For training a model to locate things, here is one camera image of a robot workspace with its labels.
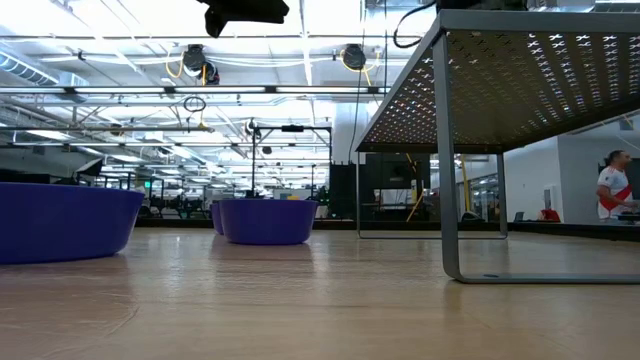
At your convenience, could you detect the grey perforated metal riser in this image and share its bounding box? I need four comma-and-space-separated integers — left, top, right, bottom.
354, 8, 640, 285

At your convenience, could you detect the black ceiling cable reel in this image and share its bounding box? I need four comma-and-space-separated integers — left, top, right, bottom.
180, 43, 221, 86
341, 43, 369, 72

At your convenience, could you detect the black background station frame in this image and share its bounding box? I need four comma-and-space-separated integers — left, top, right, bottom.
251, 124, 334, 199

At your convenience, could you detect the person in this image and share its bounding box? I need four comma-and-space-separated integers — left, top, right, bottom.
594, 149, 640, 221

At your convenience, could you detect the black aluminium table frame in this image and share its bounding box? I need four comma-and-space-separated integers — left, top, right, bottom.
134, 217, 640, 242

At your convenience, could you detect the black cabinet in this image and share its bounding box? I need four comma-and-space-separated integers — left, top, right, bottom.
328, 152, 432, 222

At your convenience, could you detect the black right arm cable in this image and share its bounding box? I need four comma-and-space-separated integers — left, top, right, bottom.
392, 0, 440, 50

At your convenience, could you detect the blue plastic mini bowl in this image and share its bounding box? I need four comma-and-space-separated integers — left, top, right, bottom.
209, 201, 225, 236
0, 182, 146, 265
218, 198, 320, 246

